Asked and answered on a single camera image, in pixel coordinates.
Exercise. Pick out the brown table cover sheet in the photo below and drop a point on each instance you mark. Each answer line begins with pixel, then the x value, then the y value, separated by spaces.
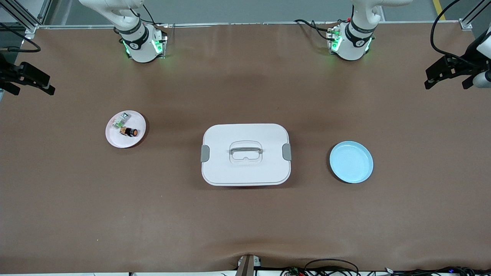
pixel 245 222

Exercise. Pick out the aluminium frame profile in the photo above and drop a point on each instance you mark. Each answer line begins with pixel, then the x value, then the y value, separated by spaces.
pixel 466 25
pixel 32 30

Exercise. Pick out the silver table edge rail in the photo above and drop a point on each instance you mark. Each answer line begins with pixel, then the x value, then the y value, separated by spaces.
pixel 211 25

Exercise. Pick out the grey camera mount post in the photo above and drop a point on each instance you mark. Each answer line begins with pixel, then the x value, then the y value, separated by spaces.
pixel 245 268

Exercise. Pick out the small black cylindrical object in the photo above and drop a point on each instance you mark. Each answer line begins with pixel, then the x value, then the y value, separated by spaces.
pixel 133 132

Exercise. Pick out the pink round plate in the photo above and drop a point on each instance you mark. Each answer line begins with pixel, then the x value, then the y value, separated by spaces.
pixel 126 142

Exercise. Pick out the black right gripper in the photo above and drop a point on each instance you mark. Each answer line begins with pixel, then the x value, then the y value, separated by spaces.
pixel 7 73

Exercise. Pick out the white lidded storage box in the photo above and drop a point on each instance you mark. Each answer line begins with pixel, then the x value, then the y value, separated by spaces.
pixel 245 172

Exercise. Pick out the light blue round plate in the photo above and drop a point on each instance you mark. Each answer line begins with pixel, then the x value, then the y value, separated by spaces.
pixel 351 163

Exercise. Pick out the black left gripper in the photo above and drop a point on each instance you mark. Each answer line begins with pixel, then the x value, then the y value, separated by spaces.
pixel 463 63

